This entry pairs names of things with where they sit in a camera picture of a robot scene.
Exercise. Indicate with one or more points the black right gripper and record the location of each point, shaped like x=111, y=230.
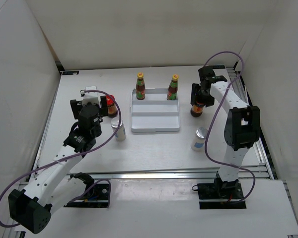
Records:
x=195, y=88

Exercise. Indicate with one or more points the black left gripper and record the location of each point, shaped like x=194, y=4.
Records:
x=76, y=108

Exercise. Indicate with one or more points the red-lid sauce jar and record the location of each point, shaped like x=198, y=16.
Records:
x=112, y=108
x=197, y=109

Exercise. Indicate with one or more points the tall sauce bottle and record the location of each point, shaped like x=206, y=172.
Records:
x=140, y=86
x=173, y=88

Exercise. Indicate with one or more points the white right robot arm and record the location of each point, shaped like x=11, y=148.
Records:
x=241, y=130

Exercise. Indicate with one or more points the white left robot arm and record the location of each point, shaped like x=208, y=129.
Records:
x=33, y=206

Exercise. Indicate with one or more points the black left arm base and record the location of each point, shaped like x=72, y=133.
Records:
x=97, y=197

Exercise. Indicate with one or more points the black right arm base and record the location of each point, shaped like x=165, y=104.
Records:
x=209, y=199

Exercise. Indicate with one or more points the left white shaker bottle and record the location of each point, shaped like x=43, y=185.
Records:
x=117, y=126

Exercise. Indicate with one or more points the white shaker bottle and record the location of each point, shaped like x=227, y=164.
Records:
x=199, y=139
x=117, y=126

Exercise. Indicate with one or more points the white tiered organizer tray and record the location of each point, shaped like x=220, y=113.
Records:
x=154, y=113

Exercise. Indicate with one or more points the right white shaker bottle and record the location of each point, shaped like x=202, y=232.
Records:
x=199, y=139

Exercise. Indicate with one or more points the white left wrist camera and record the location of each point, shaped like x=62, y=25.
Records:
x=89, y=96

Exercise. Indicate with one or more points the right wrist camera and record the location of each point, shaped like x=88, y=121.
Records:
x=205, y=72

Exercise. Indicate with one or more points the right black corner bracket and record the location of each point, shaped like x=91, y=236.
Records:
x=218, y=67

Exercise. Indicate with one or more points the black corner bracket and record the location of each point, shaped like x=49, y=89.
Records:
x=70, y=72
x=218, y=67

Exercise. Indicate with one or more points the left black corner bracket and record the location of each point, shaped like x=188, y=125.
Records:
x=70, y=72

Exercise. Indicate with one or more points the aluminium right rail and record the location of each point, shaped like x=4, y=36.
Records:
x=260, y=147

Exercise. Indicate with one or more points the aluminium rail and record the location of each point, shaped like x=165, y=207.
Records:
x=260, y=171
x=260, y=147

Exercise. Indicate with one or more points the aluminium front rail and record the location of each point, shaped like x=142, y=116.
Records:
x=260, y=171

